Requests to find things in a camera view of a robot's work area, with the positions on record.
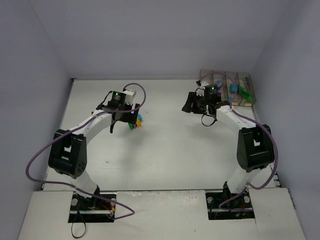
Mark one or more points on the clear bin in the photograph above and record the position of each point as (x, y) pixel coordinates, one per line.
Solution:
(206, 77)
(246, 82)
(232, 78)
(221, 77)

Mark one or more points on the yellow cyan lego top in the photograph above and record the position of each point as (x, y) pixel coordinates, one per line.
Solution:
(138, 123)

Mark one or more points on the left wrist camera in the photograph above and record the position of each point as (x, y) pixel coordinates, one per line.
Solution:
(129, 96)

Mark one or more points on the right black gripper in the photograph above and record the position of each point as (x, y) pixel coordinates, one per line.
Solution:
(196, 105)

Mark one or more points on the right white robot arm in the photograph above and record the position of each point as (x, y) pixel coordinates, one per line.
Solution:
(255, 149)

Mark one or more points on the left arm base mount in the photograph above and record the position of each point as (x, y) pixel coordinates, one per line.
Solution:
(90, 210)

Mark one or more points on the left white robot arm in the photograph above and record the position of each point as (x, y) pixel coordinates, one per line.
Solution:
(68, 155)

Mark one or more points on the purple oval paw lego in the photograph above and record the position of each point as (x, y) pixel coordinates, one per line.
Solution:
(219, 84)

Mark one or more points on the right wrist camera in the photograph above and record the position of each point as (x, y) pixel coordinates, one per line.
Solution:
(200, 91)

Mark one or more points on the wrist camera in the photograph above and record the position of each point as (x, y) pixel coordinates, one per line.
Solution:
(129, 96)
(200, 91)

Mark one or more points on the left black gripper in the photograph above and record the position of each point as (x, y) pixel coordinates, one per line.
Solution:
(126, 116)

